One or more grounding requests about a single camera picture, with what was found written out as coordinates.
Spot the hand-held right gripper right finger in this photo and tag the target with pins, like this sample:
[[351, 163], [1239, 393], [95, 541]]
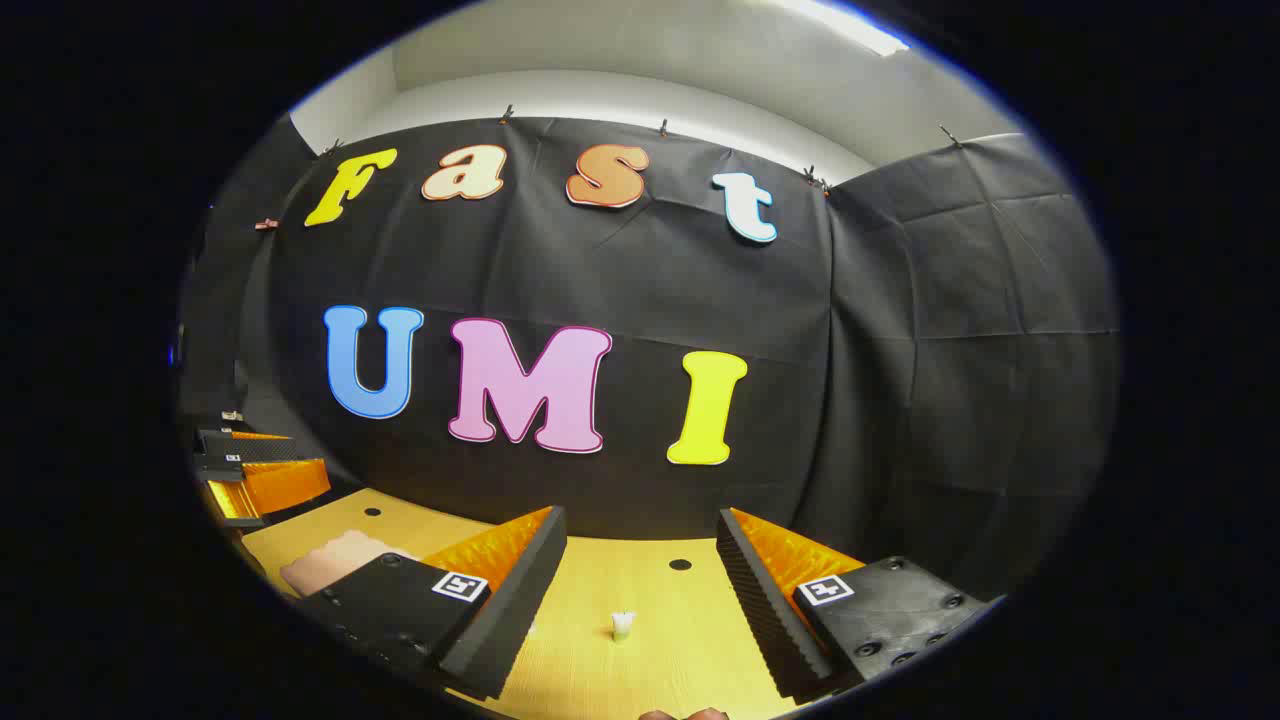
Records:
[[765, 610]]

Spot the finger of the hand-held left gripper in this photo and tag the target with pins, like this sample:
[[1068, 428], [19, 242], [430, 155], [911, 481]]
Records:
[[260, 450], [280, 485]]

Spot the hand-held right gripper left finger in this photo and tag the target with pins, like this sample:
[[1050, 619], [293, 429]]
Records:
[[520, 600]]

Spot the pink suitcase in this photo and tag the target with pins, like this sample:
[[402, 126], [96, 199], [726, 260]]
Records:
[[335, 562]]

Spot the pale green cosmetic tube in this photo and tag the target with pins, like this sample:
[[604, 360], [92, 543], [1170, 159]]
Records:
[[623, 626]]

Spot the black backdrop cloth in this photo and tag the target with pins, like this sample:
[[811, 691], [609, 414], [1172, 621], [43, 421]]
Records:
[[650, 290]]

